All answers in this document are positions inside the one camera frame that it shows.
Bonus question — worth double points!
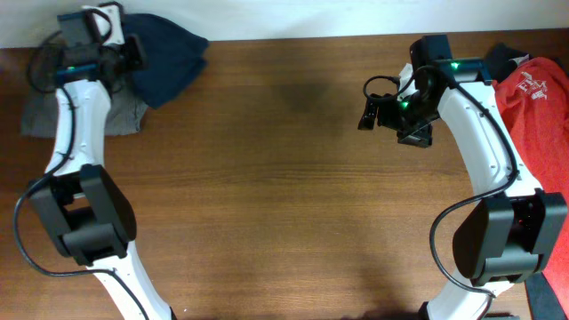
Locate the navy blue shorts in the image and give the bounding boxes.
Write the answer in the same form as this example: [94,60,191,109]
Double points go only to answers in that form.
[123,13,209,109]

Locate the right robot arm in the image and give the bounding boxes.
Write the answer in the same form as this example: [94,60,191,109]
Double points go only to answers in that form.
[358,59,567,319]

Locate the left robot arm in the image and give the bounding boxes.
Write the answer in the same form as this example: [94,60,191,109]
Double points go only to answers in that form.
[20,36,175,319]

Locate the folded grey shorts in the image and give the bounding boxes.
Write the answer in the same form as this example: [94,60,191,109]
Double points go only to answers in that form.
[20,89,148,139]

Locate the red printed t-shirt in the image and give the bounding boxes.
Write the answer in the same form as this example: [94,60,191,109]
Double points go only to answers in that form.
[491,56,569,306]

